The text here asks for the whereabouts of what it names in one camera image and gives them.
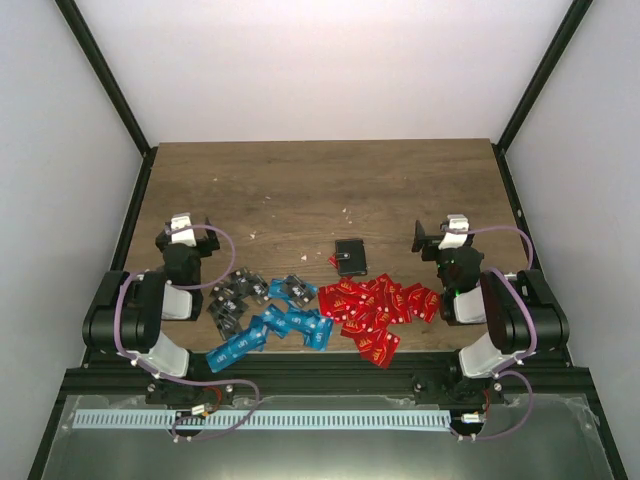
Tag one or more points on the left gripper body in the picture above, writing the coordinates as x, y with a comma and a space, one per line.
207, 248

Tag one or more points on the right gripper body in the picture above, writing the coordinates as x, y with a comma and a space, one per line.
431, 243

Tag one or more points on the black card holder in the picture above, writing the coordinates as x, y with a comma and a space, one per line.
350, 256

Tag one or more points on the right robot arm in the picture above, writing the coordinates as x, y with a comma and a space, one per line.
521, 313

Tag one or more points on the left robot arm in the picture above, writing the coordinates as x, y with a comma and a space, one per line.
128, 309

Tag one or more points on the black VIP card pile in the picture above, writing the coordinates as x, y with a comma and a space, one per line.
228, 300

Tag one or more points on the red VIP card pile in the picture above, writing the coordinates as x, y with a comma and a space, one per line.
365, 311

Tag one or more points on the blue VIP card pile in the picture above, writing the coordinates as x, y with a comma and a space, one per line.
286, 311

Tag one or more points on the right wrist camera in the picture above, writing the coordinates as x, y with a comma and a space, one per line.
456, 231

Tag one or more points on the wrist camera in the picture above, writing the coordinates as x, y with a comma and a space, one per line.
456, 231
180, 232

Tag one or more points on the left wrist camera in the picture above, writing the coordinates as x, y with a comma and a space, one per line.
180, 232

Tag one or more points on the black aluminium frame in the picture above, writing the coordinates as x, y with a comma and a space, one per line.
328, 373

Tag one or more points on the white slotted cable duct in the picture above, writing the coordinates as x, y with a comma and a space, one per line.
403, 420

